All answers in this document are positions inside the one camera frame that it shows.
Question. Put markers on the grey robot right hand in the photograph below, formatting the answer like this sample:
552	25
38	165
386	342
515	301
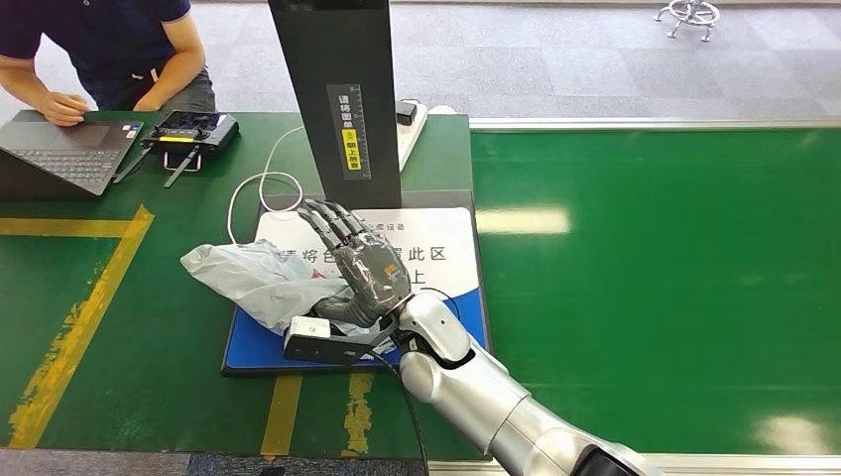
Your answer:
371	269

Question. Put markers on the person's left forearm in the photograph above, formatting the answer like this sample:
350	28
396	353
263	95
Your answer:
184	73

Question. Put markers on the person's right forearm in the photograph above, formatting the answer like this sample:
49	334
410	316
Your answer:
23	82

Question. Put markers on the metal stool base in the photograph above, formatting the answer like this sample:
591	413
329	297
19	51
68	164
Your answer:
690	13

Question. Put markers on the black power adapter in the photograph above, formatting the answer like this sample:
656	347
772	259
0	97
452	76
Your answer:
405	113

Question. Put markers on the person's right hand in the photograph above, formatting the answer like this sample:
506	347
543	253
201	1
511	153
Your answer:
64	108

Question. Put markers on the black scanner column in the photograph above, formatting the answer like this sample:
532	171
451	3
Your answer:
338	98

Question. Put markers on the white plastic mailer package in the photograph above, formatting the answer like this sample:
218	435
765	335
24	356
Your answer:
256	282

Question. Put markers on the blue white scanner base board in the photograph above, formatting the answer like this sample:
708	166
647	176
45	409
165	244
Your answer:
440	263

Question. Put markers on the dark grey laptop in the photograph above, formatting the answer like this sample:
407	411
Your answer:
66	152

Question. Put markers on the person's left hand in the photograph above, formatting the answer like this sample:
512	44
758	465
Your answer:
148	105

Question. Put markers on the black remote controller with screen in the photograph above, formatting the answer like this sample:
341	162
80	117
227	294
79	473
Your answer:
190	130

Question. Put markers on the person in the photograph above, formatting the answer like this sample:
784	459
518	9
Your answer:
98	39

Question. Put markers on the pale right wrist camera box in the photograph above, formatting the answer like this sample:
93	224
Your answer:
322	341

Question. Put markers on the white power strip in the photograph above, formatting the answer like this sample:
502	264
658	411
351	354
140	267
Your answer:
414	138

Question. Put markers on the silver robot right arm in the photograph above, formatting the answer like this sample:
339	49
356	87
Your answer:
486	394

